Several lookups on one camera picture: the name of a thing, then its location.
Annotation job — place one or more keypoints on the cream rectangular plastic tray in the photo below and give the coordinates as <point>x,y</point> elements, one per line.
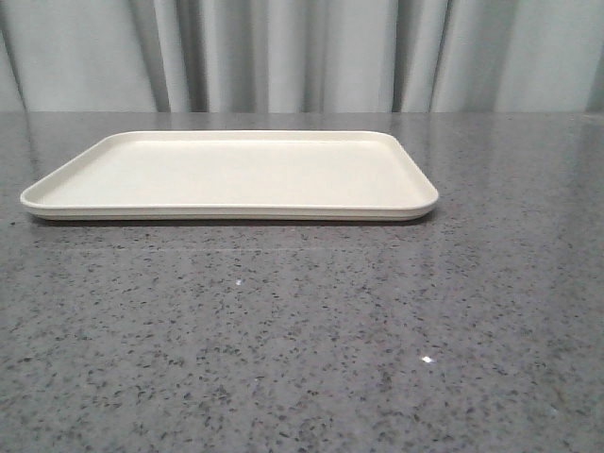
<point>237,174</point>

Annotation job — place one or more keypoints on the grey pleated curtain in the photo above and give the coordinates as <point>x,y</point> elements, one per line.
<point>302,56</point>

